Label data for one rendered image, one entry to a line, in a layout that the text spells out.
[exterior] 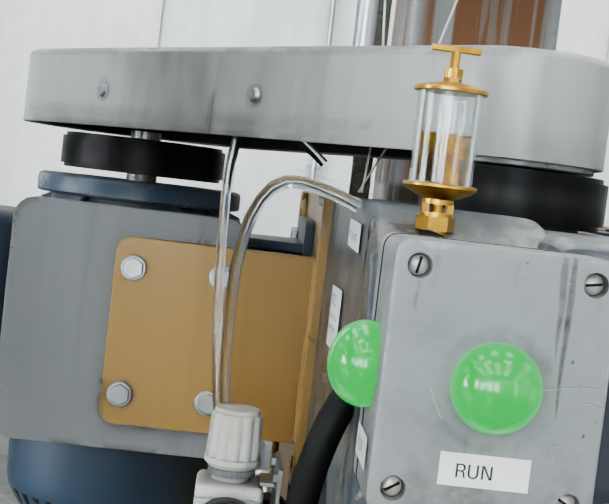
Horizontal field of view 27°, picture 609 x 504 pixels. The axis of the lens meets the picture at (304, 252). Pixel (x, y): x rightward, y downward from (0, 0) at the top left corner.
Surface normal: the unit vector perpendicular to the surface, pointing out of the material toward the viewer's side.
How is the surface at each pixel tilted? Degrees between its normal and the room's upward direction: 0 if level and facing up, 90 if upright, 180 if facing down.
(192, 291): 90
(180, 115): 90
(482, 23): 90
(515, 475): 90
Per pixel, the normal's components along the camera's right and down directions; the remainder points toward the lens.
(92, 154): -0.49, -0.01
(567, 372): 0.05, 0.06
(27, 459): -0.70, -0.03
